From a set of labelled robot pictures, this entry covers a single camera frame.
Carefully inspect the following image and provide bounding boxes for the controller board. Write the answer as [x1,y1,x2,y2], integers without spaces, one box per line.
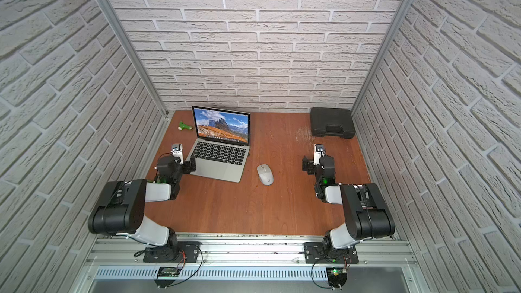
[155,267,180,289]
[326,268,348,290]

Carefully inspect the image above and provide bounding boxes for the white wireless mouse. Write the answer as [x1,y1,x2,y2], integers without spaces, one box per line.
[256,164,274,186]

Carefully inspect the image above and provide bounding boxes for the right controller board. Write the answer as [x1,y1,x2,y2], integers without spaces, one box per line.
[326,268,348,290]

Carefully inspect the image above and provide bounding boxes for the aluminium corner post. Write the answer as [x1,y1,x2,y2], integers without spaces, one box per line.
[351,0,415,115]
[96,0,169,118]

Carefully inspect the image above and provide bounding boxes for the left controller board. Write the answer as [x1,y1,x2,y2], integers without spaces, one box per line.
[155,267,180,289]

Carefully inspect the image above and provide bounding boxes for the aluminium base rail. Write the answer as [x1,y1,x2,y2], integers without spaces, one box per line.
[81,233,419,284]

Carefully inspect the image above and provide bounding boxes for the silver open laptop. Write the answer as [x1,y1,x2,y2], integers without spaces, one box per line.
[188,106,251,183]

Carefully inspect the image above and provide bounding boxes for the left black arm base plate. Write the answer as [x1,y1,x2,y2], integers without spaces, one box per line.
[142,241,201,264]

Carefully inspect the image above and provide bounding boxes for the left aluminium corner post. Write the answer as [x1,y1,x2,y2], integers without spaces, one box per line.
[96,0,169,118]

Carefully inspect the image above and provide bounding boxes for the small green toy drill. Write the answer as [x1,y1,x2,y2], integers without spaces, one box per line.
[178,121,193,131]

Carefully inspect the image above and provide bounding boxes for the right aluminium corner post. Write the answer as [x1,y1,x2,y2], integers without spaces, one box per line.
[351,0,415,115]

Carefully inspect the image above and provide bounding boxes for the black plastic tool case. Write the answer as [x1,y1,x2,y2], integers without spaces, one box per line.
[310,107,356,139]

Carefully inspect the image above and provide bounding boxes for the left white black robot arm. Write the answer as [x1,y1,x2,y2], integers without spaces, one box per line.
[88,154,196,248]

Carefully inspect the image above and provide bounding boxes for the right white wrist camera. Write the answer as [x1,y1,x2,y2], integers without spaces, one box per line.
[313,144,325,165]

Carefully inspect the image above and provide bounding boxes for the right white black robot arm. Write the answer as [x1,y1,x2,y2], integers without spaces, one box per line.
[302,155,396,252]

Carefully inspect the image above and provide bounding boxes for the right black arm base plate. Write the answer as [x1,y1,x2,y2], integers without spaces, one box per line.
[303,242,359,265]

